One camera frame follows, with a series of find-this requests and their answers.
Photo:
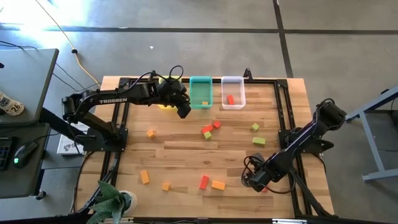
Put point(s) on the grey metal table frame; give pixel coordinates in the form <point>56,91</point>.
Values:
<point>382,174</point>

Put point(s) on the small green cube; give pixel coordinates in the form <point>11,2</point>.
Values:
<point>207,135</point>
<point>255,127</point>

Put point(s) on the red arch block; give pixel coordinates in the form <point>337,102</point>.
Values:
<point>204,182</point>

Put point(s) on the black diagonal strut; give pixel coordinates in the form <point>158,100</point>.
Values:
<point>56,123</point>

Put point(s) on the white printed box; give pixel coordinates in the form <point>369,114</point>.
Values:
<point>66,146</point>

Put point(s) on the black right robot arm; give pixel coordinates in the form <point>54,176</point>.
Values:
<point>329,113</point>

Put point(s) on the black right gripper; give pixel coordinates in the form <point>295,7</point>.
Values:
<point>261,174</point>

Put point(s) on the clear plastic bin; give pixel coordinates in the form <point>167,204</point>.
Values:
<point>237,93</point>

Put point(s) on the green rectangular block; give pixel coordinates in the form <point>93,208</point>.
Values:
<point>259,141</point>

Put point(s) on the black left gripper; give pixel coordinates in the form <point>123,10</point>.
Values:
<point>172,91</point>

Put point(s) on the red rectangular block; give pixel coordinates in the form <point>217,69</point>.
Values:
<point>207,128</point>
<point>230,99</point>

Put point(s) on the green potted plant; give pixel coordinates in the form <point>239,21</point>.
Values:
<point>107,202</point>

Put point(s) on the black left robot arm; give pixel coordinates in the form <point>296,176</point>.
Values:
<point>112,100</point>

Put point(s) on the small red cube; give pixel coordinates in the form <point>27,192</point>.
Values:
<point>217,124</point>

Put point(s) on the teal plastic bin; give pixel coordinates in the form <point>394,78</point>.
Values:
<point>200,93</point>

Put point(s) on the black keyboard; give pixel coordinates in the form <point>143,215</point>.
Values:
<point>4,154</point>

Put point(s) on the orange rectangular block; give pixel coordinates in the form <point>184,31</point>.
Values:
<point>144,176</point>
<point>218,185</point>

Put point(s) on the black caster wheel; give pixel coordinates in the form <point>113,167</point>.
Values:
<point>40,195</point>

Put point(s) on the yellow plastic bin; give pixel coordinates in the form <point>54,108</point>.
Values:
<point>168,107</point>

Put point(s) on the grey desk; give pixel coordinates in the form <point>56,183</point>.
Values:
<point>21,183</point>
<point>28,77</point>

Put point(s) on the black computer mouse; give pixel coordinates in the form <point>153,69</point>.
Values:
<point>23,154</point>

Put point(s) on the black frame bracket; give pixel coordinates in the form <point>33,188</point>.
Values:
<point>247,74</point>

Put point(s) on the white plant pot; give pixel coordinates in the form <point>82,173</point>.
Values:
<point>133,200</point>

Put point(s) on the black aluminium table frame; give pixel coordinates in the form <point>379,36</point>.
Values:
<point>264,81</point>

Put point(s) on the silver metal bar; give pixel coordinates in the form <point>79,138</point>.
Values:
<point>289,221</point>

